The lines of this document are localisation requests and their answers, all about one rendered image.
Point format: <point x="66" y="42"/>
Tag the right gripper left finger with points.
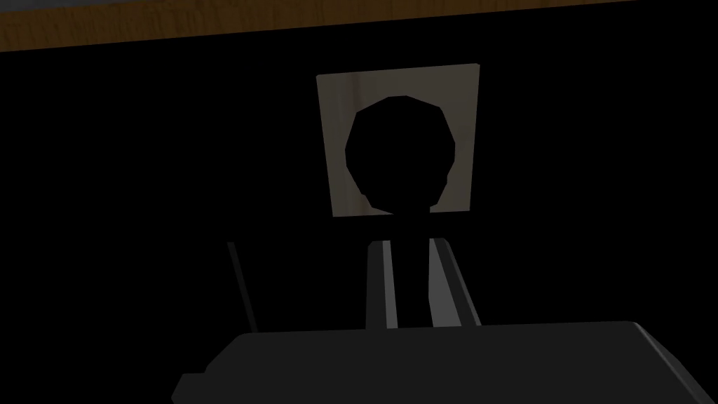
<point x="382" y="286"/>

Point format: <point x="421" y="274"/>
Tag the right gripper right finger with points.
<point x="449" y="292"/>

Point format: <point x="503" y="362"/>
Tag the black ball door knob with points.
<point x="399" y="151"/>

